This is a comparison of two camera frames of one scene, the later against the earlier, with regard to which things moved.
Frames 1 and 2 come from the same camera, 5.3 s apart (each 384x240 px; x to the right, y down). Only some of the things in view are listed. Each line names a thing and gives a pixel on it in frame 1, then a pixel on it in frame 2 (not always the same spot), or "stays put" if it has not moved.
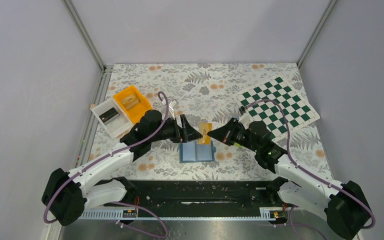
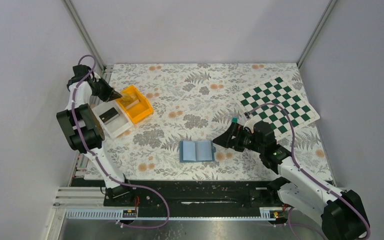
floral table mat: [207, 95] stays put
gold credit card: [205, 128] → [126, 98]
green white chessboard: [298, 114] stays put
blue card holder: [191, 151] stays put
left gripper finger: [188, 132] → [115, 95]
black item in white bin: [109, 116] stays put
